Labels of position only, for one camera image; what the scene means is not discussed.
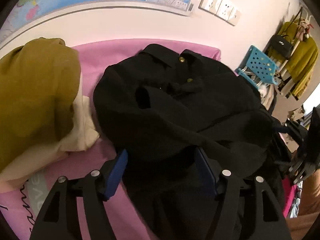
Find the pink sleeved right forearm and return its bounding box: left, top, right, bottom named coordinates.
left=286, top=170, right=319, bottom=239

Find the black handbag on rack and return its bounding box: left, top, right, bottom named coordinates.
left=270, top=35, right=293, bottom=60

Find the white wall socket left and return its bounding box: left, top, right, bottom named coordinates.
left=199, top=0, right=222, bottom=15

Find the cream white garment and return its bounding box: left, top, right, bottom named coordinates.
left=1, top=78, right=99, bottom=184

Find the blue plastic basket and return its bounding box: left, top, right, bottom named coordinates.
left=235, top=45, right=278, bottom=89

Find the mustard yellow garment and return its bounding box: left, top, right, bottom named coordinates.
left=1, top=37, right=81, bottom=170

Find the mustard coat on rack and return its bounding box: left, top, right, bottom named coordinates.
left=268, top=22, right=319, bottom=100

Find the white wall socket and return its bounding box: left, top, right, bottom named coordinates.
left=216, top=0, right=234, bottom=21
left=199, top=0, right=222, bottom=15

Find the white wall switch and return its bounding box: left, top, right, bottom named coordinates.
left=227, top=8, right=242, bottom=26

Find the white wall socket right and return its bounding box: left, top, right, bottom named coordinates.
left=216, top=0, right=234, bottom=21

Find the pink bed sheet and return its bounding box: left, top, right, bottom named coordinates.
left=0, top=38, right=222, bottom=240

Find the black coat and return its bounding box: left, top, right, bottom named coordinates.
left=93, top=44, right=290, bottom=239

